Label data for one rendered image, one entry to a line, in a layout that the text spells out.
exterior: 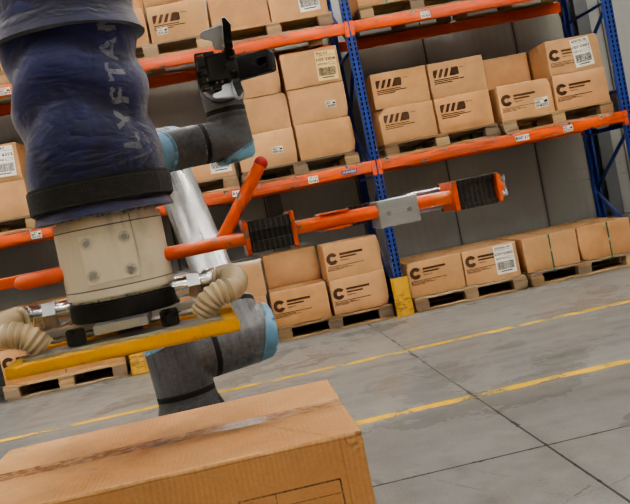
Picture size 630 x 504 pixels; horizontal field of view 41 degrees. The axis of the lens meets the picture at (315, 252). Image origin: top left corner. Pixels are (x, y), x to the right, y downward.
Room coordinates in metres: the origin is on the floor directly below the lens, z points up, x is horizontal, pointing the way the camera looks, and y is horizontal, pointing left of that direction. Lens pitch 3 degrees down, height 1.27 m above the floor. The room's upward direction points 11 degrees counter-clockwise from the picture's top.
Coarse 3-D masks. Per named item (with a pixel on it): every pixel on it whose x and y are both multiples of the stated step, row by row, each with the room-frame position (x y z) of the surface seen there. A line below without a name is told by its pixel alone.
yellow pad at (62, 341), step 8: (184, 312) 1.43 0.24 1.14; (224, 312) 1.42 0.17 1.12; (152, 320) 1.41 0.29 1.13; (160, 320) 1.42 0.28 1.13; (144, 328) 1.40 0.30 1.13; (64, 336) 1.43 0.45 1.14; (88, 336) 1.39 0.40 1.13; (96, 336) 1.39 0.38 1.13; (104, 336) 1.39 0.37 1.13; (56, 344) 1.38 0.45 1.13; (64, 344) 1.38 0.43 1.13
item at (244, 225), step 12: (276, 216) 1.34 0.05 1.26; (288, 216) 1.34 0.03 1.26; (240, 228) 1.41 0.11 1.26; (252, 228) 1.33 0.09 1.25; (264, 228) 1.33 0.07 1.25; (276, 228) 1.34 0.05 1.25; (288, 228) 1.35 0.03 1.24; (252, 240) 1.34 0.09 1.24; (264, 240) 1.33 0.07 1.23; (276, 240) 1.34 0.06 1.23; (288, 240) 1.34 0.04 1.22; (252, 252) 1.34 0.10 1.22
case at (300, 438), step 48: (96, 432) 1.52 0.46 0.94; (144, 432) 1.44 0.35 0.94; (192, 432) 1.37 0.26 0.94; (240, 432) 1.31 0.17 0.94; (288, 432) 1.25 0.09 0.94; (336, 432) 1.20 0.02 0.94; (0, 480) 1.31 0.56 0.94; (48, 480) 1.25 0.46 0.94; (96, 480) 1.20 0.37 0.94; (144, 480) 1.16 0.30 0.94; (192, 480) 1.16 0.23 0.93; (240, 480) 1.17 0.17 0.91; (288, 480) 1.17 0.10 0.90; (336, 480) 1.18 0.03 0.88
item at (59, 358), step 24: (168, 312) 1.25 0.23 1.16; (72, 336) 1.23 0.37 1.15; (120, 336) 1.25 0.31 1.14; (144, 336) 1.23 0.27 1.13; (168, 336) 1.21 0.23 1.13; (192, 336) 1.22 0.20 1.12; (24, 360) 1.20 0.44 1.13; (48, 360) 1.19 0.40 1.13; (72, 360) 1.20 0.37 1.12; (96, 360) 1.20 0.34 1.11
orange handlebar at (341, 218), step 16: (448, 192) 1.40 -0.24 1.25; (368, 208) 1.38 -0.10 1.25; (304, 224) 1.36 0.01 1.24; (320, 224) 1.37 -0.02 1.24; (336, 224) 1.37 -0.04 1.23; (352, 224) 1.37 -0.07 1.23; (208, 240) 1.34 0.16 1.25; (224, 240) 1.34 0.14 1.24; (240, 240) 1.35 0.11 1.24; (176, 256) 1.34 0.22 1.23; (32, 272) 1.58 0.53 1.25; (48, 272) 1.31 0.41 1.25; (0, 288) 1.56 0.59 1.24
